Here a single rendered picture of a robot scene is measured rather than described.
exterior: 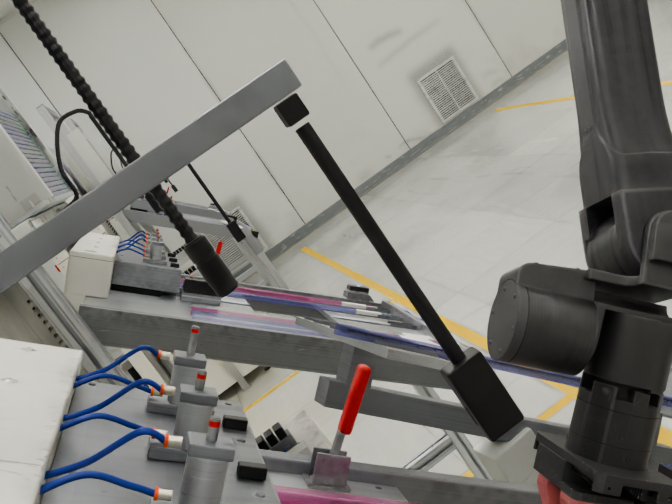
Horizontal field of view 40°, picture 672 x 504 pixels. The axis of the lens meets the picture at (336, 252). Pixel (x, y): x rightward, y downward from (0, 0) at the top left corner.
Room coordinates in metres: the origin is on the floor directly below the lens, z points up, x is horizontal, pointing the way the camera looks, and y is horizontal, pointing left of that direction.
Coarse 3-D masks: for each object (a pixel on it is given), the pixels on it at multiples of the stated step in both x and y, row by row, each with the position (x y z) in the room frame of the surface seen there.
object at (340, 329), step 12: (336, 324) 0.89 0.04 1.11; (348, 336) 0.88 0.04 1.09; (360, 336) 0.88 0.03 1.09; (372, 336) 0.88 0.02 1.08; (384, 336) 0.89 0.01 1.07; (396, 336) 0.89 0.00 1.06; (420, 348) 0.89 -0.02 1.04; (432, 348) 0.89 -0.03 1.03; (492, 360) 0.90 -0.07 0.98; (516, 372) 0.91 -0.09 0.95; (528, 372) 0.91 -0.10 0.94; (540, 372) 0.91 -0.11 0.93; (552, 372) 0.91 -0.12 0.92; (576, 384) 0.92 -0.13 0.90
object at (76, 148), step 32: (64, 128) 5.72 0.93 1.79; (96, 160) 5.14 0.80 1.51; (128, 224) 4.99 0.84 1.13; (160, 224) 5.04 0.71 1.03; (192, 224) 5.06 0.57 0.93; (224, 224) 5.20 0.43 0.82; (64, 256) 4.98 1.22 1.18; (256, 256) 5.78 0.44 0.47; (288, 288) 5.05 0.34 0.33; (160, 384) 4.98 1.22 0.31; (224, 384) 5.02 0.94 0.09
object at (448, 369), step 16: (464, 352) 0.45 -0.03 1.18; (480, 352) 0.44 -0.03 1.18; (448, 368) 0.44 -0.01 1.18; (464, 368) 0.43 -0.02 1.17; (480, 368) 0.44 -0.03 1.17; (448, 384) 0.44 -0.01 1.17; (464, 384) 0.43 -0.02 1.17; (480, 384) 0.43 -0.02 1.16; (496, 384) 0.44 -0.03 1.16; (464, 400) 0.43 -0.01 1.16; (480, 400) 0.43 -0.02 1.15; (496, 400) 0.43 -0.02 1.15; (512, 400) 0.44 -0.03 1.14; (480, 416) 0.43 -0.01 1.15; (496, 416) 0.43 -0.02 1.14; (512, 416) 0.44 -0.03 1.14; (496, 432) 0.43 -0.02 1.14
